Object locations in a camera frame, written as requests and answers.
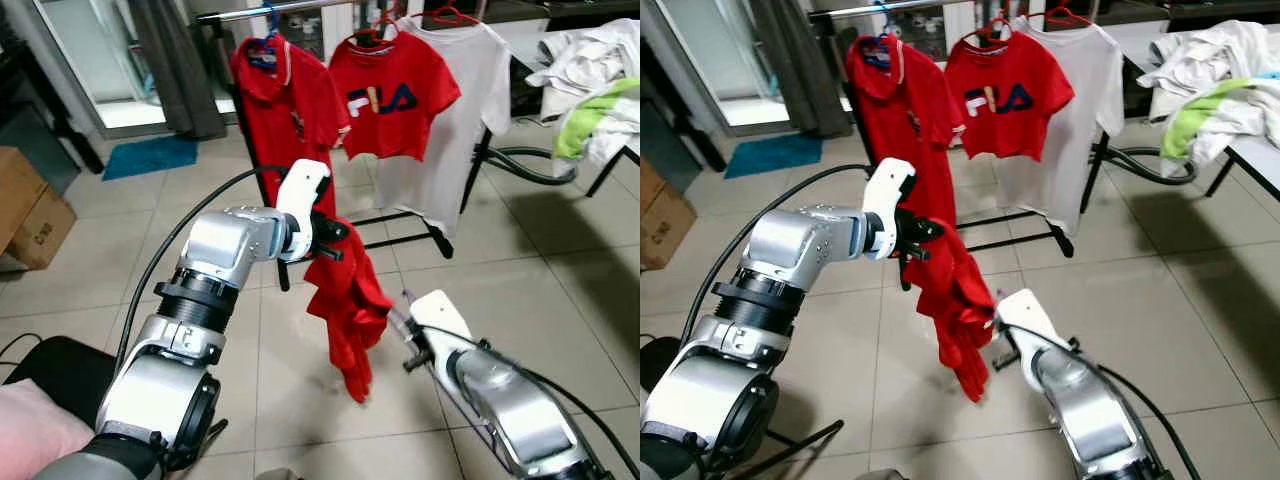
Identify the blue hanger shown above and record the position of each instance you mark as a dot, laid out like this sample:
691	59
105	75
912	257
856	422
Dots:
265	55
880	52

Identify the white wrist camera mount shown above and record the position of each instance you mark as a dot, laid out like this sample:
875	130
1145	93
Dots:
1025	315
300	190
885	190
440	315

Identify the white crumpled garment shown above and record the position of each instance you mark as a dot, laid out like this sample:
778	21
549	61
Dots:
1210	50
590	55

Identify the red FILA T-shirt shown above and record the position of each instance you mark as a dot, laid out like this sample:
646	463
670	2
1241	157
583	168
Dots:
1005	135
390	130

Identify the red polo shirt white trim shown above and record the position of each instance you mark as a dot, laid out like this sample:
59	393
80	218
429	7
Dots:
900	100
285	100

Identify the black clothes rack silver bar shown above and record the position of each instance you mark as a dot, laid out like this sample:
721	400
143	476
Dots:
230	14
850	11

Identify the blue floor mat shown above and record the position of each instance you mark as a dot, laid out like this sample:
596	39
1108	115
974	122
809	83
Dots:
150	157
770	157

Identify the red collared shirt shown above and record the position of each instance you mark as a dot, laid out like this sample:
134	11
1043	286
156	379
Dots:
350	320
950	310

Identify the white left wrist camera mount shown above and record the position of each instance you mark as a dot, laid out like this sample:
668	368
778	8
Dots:
300	190
885	190

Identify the pink pillow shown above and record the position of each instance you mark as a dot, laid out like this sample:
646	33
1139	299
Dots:
35	430

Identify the green white garment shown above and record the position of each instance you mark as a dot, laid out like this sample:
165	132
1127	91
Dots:
590	110
1200	110

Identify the printed cardboard box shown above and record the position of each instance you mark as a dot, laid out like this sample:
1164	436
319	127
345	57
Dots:
668	230
45	230

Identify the white table black legs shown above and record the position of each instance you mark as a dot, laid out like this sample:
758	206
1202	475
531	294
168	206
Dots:
1262	160
612	173

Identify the white T-shirt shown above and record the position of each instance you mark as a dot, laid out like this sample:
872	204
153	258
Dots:
1070	170
450	170

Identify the plain cardboard box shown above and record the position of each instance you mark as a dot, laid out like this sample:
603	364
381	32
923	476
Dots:
15	180
650	178

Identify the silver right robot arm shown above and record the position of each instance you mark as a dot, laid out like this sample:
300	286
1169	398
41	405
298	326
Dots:
510	410
1090	420

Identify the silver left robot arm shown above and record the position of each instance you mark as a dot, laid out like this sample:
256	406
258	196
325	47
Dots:
720	400
160	400

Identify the grey curtain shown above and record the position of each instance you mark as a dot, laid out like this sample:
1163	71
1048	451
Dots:
800	70
180	70

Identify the glass door white frame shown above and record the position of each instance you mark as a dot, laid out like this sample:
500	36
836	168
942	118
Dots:
100	60
720	60

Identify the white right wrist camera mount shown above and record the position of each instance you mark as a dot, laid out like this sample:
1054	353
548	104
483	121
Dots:
1025	315
440	315

